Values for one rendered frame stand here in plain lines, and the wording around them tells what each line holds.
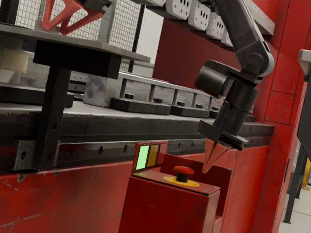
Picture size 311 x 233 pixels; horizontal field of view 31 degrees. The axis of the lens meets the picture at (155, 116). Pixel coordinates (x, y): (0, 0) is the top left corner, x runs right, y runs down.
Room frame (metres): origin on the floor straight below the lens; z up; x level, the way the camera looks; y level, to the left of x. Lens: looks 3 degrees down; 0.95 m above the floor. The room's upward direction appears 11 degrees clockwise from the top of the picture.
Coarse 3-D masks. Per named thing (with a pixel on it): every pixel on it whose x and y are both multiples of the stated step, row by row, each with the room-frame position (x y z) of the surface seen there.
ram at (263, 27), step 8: (256, 0) 2.53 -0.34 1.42; (264, 0) 2.67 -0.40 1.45; (272, 0) 2.82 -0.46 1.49; (248, 8) 2.43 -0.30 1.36; (264, 8) 2.70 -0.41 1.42; (272, 8) 2.85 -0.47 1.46; (256, 16) 2.59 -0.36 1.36; (272, 16) 2.88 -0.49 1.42; (256, 24) 2.69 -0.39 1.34; (264, 24) 2.76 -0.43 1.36; (264, 32) 2.93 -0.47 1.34; (272, 32) 2.96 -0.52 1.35
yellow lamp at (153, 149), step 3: (153, 147) 1.14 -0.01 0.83; (156, 147) 1.16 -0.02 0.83; (150, 150) 1.13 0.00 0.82; (153, 150) 1.14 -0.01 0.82; (156, 150) 1.16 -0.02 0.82; (150, 153) 1.13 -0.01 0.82; (153, 153) 1.15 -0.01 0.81; (150, 156) 1.13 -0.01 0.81; (153, 156) 1.15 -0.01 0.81; (150, 159) 1.14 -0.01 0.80; (153, 159) 1.15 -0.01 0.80; (150, 162) 1.14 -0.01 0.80; (153, 162) 1.16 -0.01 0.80; (147, 165) 1.13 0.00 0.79; (150, 165) 1.14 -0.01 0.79; (153, 165) 1.16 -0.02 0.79
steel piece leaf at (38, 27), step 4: (36, 20) 0.93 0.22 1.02; (40, 20) 0.94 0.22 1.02; (36, 24) 0.93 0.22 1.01; (40, 24) 0.94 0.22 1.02; (36, 28) 0.93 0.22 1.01; (40, 28) 0.94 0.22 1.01; (52, 28) 0.97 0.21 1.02; (56, 28) 0.98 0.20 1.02; (48, 32) 0.96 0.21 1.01; (52, 32) 0.97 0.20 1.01; (56, 32) 0.99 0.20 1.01; (60, 32) 1.00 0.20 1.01
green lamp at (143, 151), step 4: (140, 148) 1.07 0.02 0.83; (144, 148) 1.09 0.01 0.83; (140, 152) 1.07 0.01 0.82; (144, 152) 1.09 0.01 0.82; (140, 156) 1.07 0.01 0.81; (144, 156) 1.10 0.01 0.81; (140, 160) 1.08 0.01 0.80; (144, 160) 1.10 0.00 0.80; (140, 164) 1.08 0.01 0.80; (144, 164) 1.11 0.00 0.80; (140, 168) 1.09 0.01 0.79
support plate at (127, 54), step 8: (0, 32) 0.96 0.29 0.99; (8, 32) 0.90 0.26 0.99; (16, 32) 0.87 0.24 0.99; (24, 32) 0.87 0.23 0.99; (32, 32) 0.86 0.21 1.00; (40, 32) 0.86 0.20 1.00; (32, 40) 1.02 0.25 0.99; (48, 40) 0.89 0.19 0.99; (56, 40) 0.85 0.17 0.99; (64, 40) 0.84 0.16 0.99; (72, 40) 0.84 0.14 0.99; (80, 40) 0.83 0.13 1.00; (88, 40) 0.83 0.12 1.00; (88, 48) 0.88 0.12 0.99; (96, 48) 0.83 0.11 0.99; (104, 48) 0.82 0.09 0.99; (112, 48) 0.85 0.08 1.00; (120, 48) 0.87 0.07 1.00; (128, 56) 0.90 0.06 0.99; (136, 56) 0.93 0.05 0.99; (144, 56) 0.96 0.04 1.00
